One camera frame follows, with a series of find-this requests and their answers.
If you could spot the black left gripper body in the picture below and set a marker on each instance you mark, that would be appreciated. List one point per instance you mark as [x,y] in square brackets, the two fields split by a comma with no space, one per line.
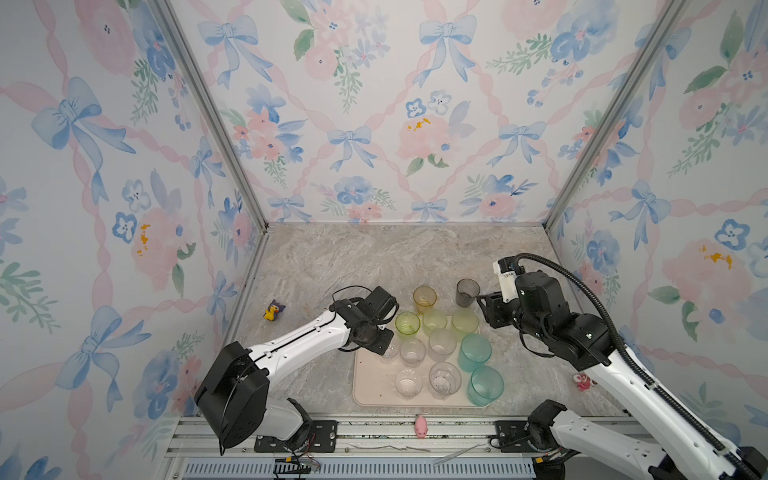
[380,340]

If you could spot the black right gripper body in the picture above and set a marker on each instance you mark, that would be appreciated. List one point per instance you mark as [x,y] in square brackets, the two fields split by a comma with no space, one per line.
[501,314]

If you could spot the small clear glass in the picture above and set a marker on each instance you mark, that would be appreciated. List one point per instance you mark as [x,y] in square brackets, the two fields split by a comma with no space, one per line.
[392,352]
[408,383]

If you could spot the dimpled yellow-green plastic cup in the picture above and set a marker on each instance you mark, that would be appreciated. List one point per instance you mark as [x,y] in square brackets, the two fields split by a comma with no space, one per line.
[464,321]

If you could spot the smooth green plastic cup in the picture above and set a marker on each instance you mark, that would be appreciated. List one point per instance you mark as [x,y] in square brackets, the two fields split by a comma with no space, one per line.
[407,324]

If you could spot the dimpled clear cup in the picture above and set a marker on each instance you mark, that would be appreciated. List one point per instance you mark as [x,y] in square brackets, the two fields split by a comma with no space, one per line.
[442,344]
[412,352]

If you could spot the dimpled clear cup front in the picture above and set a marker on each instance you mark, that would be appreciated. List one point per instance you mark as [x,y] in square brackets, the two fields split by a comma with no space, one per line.
[442,344]

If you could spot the dimpled teal plastic cup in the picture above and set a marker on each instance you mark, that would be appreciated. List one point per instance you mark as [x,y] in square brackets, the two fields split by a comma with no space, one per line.
[485,386]

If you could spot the smooth clear plastic cup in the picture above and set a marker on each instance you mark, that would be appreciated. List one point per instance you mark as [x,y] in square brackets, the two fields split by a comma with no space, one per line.
[445,380]

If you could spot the dimpled light green cup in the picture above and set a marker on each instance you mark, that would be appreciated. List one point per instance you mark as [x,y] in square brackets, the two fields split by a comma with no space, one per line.
[434,319]

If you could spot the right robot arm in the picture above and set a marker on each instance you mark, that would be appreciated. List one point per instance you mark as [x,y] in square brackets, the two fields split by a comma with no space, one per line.
[682,445]

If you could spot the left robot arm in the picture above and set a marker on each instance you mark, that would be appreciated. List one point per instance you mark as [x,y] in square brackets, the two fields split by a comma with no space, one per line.
[234,396]

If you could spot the cream plastic tray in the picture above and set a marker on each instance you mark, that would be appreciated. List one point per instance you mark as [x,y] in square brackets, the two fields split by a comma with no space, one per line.
[373,382]

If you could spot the smoky grey plastic cup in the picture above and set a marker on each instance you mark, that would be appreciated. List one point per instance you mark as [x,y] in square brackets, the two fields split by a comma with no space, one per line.
[466,292]

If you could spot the yellow plastic cup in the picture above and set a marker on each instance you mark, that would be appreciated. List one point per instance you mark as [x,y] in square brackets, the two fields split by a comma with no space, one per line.
[424,298]

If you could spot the purple yellow toy figure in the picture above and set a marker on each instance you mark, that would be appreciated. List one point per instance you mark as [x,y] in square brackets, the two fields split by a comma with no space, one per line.
[273,310]

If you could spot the pink pig toy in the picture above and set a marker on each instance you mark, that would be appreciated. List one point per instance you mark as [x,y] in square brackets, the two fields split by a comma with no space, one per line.
[421,427]

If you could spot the pink bear toy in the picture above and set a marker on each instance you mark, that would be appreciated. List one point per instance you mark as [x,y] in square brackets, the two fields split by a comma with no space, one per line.
[582,381]

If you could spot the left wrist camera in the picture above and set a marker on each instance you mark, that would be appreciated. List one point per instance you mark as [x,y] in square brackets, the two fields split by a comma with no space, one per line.
[390,313]

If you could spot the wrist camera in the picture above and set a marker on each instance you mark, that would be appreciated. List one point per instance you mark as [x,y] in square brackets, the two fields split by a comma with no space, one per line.
[506,278]
[390,313]

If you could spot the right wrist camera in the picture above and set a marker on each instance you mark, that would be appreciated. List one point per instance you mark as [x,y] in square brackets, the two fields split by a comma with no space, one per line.
[506,278]

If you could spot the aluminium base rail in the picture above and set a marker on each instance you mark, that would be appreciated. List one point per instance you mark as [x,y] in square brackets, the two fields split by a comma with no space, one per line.
[382,447]

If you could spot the aluminium right corner post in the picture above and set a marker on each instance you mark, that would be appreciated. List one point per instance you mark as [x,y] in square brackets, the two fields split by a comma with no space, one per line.
[659,33]

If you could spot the aluminium corner post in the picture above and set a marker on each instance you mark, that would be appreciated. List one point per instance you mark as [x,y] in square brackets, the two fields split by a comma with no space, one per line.
[179,45]
[659,33]

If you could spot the aluminium left corner post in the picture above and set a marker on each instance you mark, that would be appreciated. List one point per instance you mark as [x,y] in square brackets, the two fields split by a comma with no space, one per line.
[179,45]

